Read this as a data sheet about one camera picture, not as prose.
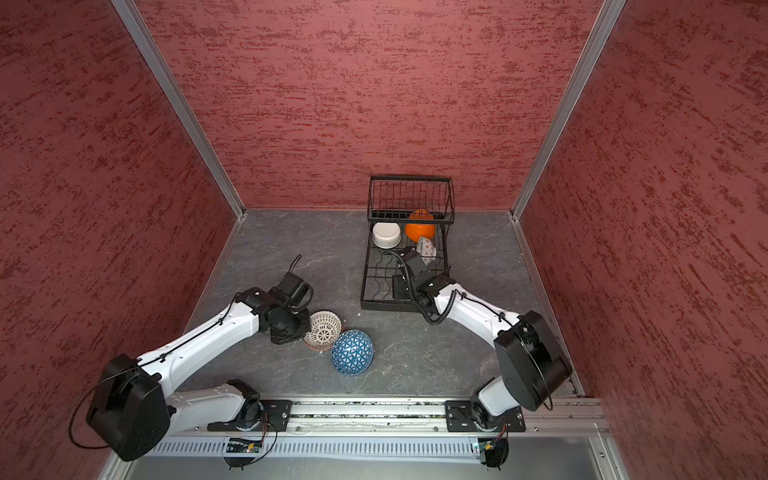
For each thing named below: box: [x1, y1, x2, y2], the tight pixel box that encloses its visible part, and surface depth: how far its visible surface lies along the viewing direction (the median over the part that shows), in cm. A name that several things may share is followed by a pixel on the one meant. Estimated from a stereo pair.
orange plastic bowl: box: [405, 208, 437, 243], surface depth 110 cm
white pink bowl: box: [372, 222, 401, 250], surface depth 108 cm
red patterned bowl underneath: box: [304, 310, 343, 352], surface depth 87 cm
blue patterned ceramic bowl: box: [332, 329, 375, 376], surface depth 83 cm
